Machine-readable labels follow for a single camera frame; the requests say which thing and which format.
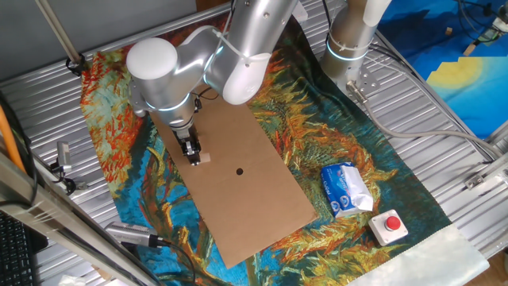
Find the sunflower painting print cloth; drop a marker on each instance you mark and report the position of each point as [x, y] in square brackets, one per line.
[317, 131]

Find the brown cardboard sheet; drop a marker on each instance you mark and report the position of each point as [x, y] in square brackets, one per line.
[246, 214]

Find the red emergency stop button box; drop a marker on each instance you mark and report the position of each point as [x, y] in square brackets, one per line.
[380, 234]

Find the pale wooden block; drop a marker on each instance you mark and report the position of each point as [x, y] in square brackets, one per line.
[205, 157]

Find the metal camera bracket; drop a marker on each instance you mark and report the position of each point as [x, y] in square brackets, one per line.
[80, 185]

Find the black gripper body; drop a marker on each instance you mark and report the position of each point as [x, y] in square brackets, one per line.
[184, 133]

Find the metal pole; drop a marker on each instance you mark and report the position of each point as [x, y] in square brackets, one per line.
[59, 32]

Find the orange tube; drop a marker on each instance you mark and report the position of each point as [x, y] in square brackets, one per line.
[8, 139]

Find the small silver camera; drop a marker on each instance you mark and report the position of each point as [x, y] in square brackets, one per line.
[63, 155]

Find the tiny wooden cube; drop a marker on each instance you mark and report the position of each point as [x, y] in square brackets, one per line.
[449, 31]

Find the small wooden stick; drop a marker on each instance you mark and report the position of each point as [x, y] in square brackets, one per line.
[469, 49]

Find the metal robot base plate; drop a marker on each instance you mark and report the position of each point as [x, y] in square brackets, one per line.
[369, 81]

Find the aluminium frame rail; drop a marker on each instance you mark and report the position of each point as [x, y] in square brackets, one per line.
[492, 168]

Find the black keyboard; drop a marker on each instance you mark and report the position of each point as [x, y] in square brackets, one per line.
[16, 254]

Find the black pole clamp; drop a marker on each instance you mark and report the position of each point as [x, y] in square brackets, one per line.
[75, 65]

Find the blue and yellow cloth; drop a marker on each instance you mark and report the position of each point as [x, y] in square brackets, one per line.
[476, 103]

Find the aluminium frame beam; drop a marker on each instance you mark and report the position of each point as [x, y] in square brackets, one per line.
[51, 222]

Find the large silver depth camera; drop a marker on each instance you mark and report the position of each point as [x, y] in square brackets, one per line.
[127, 233]

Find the white and green device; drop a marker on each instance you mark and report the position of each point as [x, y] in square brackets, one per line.
[490, 33]

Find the blue tissue pack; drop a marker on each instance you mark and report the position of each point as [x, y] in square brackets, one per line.
[341, 186]

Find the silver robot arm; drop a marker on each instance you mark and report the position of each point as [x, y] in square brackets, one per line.
[254, 28]

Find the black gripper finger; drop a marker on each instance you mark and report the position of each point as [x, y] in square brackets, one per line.
[190, 153]

